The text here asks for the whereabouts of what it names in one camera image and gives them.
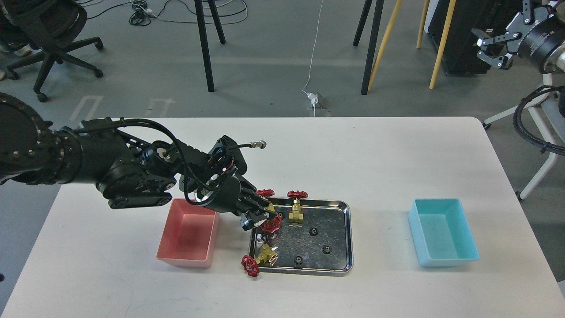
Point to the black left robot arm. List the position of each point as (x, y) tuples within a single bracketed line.
[(133, 163)]

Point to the stainless steel tray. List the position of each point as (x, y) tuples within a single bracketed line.
[(332, 219)]

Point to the black office chair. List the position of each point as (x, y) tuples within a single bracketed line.
[(51, 26)]

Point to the black cabinet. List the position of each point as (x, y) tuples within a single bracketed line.
[(461, 49)]

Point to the brass valve top right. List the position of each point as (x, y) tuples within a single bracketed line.
[(296, 215)]

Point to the brass valve red wheel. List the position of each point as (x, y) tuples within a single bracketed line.
[(270, 226)]

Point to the black gear bottom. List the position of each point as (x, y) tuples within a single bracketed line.
[(298, 261)]

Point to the brass valve bottom left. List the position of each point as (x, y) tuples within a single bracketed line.
[(266, 255)]

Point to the black and wooden easel legs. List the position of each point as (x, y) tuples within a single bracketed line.
[(375, 55)]

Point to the pink plastic box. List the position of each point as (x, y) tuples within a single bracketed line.
[(189, 236)]

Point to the black stand legs left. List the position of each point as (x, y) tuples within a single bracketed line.
[(200, 20)]

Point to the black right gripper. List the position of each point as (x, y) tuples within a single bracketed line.
[(543, 43)]

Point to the brass valve top left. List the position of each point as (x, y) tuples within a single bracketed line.
[(265, 193)]

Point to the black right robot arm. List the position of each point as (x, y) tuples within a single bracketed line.
[(536, 34)]

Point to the light blue plastic box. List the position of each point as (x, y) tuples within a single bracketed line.
[(441, 233)]

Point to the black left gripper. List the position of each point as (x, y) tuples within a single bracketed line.
[(238, 196)]

